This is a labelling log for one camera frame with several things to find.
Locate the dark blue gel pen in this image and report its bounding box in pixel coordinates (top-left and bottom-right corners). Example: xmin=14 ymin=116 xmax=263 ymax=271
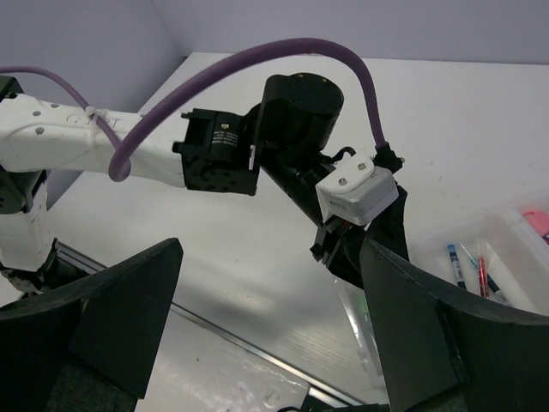
xmin=447 ymin=244 xmax=467 ymax=289

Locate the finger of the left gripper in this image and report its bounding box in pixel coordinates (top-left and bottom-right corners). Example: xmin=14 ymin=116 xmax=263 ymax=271
xmin=325 ymin=229 xmax=364 ymax=288

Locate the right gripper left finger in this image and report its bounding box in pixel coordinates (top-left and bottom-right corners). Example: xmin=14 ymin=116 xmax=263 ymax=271
xmin=1 ymin=238 xmax=184 ymax=411

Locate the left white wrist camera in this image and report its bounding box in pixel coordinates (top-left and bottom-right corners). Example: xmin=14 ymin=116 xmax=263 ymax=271
xmin=316 ymin=150 xmax=399 ymax=227

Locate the clear plastic organizer tray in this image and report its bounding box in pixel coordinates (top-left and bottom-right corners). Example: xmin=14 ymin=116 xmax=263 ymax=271
xmin=334 ymin=208 xmax=549 ymax=391

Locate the silver foil tape sheet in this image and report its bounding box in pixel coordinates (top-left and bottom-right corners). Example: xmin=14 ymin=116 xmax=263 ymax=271
xmin=136 ymin=306 xmax=310 ymax=411

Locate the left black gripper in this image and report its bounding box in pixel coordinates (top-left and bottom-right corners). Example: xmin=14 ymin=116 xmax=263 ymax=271
xmin=247 ymin=73 xmax=409 ymax=265

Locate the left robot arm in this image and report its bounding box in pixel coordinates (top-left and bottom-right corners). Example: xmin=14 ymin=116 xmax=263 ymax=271
xmin=1 ymin=73 xmax=408 ymax=294

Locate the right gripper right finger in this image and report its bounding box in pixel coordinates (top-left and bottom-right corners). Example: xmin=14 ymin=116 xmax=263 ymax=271
xmin=359 ymin=239 xmax=549 ymax=412

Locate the red gel pen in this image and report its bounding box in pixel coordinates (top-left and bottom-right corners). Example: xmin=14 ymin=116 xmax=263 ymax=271
xmin=477 ymin=256 xmax=490 ymax=298

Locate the light blue gel pen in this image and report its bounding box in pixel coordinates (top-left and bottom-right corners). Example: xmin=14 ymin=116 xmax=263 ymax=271
xmin=461 ymin=244 xmax=510 ymax=306

